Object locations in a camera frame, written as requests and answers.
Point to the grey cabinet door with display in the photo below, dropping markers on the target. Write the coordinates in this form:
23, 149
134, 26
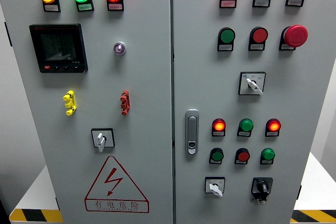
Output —
147, 90

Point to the silver door lock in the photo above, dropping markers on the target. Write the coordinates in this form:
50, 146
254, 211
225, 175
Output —
191, 129

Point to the grey cabinet door with lock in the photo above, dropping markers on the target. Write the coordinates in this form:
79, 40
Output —
210, 90

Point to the small red lit lamp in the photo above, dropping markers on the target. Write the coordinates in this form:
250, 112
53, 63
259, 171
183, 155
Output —
218, 125
273, 125

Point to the small label plate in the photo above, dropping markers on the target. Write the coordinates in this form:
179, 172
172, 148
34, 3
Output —
261, 3
294, 2
243, 133
218, 133
214, 161
225, 47
266, 161
51, 8
228, 3
286, 47
84, 7
271, 133
240, 161
256, 47
115, 6

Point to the white round lamp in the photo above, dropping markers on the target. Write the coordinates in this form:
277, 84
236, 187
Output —
119, 48

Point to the small green push button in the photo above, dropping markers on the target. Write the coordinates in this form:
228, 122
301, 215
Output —
217, 155

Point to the small green domed lamp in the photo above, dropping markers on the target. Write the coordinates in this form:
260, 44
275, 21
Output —
268, 154
246, 125

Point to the large green push button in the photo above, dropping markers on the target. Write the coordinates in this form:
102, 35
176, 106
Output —
227, 35

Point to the small red push button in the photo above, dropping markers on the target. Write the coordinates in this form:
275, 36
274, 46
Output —
243, 156

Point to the red warning triangle sticker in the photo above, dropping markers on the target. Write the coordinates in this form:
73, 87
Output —
113, 180

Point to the large red push button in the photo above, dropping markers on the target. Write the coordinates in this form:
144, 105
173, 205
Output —
259, 35

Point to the black display meter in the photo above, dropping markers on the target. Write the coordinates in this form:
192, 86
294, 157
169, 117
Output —
59, 48

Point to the large red stop button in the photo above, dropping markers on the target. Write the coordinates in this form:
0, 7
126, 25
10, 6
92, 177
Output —
295, 36

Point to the black cabinet hinge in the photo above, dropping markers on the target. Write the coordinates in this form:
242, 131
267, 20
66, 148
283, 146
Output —
299, 192
57, 203
8, 33

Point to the black yellow striped tape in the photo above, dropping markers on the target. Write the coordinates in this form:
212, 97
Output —
34, 215
315, 215

